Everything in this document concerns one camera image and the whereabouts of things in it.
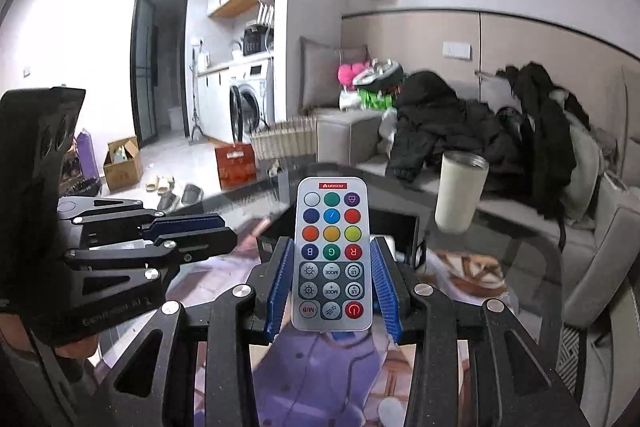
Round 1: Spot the printed table mat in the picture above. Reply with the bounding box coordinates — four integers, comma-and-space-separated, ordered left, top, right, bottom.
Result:
165, 217, 512, 427

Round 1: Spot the black leather bag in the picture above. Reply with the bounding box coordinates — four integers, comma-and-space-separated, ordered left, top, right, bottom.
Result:
492, 107, 531, 144

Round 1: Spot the cardboard box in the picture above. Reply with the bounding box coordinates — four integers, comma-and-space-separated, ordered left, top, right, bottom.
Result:
103, 136, 145, 193

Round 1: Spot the black countertop oven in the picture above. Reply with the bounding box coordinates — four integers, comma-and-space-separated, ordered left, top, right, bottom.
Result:
242, 24, 274, 57

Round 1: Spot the black white printed bag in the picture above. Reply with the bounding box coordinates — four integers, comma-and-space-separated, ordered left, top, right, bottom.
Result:
352, 59, 406, 90

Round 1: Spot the white base cabinet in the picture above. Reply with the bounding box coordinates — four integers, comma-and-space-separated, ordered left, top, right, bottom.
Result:
196, 64, 234, 143

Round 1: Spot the white washing machine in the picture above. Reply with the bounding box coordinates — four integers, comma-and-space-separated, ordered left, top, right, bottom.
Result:
229, 57, 276, 143

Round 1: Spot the white garment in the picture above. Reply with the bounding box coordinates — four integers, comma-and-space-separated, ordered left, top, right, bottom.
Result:
377, 109, 401, 158

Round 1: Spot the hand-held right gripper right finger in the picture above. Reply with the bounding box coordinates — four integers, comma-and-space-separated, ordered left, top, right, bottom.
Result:
370, 235, 593, 427

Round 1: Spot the black storage box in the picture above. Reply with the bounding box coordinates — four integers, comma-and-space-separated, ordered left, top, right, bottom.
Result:
257, 212, 427, 269

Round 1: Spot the black puffer jacket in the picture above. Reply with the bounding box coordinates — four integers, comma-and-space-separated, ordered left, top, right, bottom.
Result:
387, 70, 527, 184

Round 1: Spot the white cup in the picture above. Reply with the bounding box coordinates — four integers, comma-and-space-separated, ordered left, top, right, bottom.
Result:
434, 150, 490, 236

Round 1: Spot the black coat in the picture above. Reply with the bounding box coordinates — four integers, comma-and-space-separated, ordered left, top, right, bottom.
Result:
504, 62, 592, 224

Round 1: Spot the white remote with coloured buttons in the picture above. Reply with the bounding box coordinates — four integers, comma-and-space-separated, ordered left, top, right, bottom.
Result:
291, 177, 375, 334

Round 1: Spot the wicker basket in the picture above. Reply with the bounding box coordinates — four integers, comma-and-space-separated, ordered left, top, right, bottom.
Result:
250, 116, 319, 160

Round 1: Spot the purple bag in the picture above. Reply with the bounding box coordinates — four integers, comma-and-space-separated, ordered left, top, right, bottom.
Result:
75, 132, 101, 180

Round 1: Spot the black white patterned rug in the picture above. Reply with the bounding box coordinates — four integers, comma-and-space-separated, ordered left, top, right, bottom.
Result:
552, 322, 589, 401

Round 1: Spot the light grey cushion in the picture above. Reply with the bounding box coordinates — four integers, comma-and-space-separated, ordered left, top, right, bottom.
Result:
565, 117, 609, 224

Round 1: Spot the black framed glass door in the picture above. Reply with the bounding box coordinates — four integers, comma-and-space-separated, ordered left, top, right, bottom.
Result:
131, 0, 190, 148

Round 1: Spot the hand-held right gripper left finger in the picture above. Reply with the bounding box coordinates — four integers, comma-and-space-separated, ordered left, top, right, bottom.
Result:
92, 236, 296, 427

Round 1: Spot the pink plush toy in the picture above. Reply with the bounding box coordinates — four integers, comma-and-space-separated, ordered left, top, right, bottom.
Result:
337, 62, 371, 86

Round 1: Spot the grey sofa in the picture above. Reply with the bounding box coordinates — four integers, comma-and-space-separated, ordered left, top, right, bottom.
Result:
300, 107, 640, 344

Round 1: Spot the red box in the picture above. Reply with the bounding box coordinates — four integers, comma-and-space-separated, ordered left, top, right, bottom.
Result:
215, 143, 259, 190

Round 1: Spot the cluttered dark shelf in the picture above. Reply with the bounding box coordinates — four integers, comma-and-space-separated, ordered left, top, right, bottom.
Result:
60, 147, 104, 198

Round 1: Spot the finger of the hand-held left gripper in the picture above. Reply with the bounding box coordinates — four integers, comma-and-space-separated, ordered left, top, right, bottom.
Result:
56, 196, 226, 249
64, 227, 239, 281

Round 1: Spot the green plastic bag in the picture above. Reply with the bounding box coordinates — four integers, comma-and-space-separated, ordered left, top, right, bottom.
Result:
357, 88, 401, 110

